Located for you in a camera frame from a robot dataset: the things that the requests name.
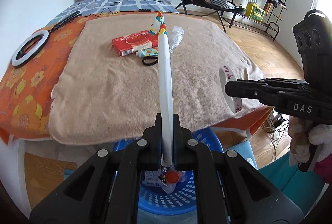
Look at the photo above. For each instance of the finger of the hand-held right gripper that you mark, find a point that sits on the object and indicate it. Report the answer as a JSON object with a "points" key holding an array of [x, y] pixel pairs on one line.
{"points": [[285, 81], [243, 90]]}

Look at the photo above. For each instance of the teal cloth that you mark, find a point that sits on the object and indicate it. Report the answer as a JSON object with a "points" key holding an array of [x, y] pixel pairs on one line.
{"points": [[280, 187]]}

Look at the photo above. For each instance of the grey striped cloth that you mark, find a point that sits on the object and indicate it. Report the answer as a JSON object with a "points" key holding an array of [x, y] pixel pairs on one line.
{"points": [[220, 3]]}

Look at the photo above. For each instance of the white bottle orange cap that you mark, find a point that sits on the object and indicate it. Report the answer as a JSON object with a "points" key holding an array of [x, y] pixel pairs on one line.
{"points": [[185, 177]]}

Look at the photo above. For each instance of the orange floral bedsheet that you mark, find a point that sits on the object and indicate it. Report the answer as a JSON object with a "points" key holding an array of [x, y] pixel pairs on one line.
{"points": [[26, 94]]}

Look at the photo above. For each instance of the light blue plastic stool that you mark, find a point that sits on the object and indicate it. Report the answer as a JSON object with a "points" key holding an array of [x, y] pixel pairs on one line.
{"points": [[241, 154]]}

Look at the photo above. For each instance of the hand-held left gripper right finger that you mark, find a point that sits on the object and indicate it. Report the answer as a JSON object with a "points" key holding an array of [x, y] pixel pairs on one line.
{"points": [[179, 141]]}

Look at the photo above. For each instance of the blue plastic basket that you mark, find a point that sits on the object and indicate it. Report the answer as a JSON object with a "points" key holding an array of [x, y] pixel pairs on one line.
{"points": [[181, 198]]}

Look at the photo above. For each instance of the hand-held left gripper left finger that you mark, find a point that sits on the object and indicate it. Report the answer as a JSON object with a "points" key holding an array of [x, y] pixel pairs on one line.
{"points": [[155, 141]]}

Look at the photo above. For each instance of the person's right hand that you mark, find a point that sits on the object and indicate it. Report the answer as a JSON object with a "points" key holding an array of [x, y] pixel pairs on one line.
{"points": [[321, 135]]}

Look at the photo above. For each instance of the clear plastic wrapper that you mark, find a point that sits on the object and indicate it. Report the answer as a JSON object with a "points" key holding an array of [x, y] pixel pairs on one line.
{"points": [[176, 37]]}

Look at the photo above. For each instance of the red cardboard box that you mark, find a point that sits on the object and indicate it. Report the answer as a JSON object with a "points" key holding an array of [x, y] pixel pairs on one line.
{"points": [[132, 41]]}

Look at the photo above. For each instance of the small colourful tube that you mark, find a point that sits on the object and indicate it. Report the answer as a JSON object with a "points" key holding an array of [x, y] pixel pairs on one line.
{"points": [[147, 52]]}

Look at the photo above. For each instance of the white packet with colourful top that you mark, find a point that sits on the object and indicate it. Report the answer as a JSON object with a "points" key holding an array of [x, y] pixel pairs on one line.
{"points": [[166, 83]]}

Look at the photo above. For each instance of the white tape roll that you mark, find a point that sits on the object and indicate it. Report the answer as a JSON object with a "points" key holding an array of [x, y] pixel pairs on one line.
{"points": [[223, 76]]}

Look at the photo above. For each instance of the yellow plastic crate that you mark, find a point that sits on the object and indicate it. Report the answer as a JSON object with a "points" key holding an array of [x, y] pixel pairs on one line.
{"points": [[255, 12]]}

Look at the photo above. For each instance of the small green plant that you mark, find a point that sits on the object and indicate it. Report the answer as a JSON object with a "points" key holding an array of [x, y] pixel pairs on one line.
{"points": [[242, 7]]}

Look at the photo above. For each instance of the power strip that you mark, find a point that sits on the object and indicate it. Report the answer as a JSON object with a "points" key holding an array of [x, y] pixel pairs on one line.
{"points": [[278, 120]]}

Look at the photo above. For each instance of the tan towel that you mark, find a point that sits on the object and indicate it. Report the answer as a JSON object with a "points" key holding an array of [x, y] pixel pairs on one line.
{"points": [[103, 99]]}

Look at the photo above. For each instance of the blue checked bedsheet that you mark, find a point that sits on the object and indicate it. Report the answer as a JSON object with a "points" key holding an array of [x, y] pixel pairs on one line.
{"points": [[124, 2]]}

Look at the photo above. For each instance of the white bed frame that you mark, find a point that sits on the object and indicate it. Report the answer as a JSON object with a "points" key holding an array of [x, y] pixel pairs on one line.
{"points": [[21, 161]]}

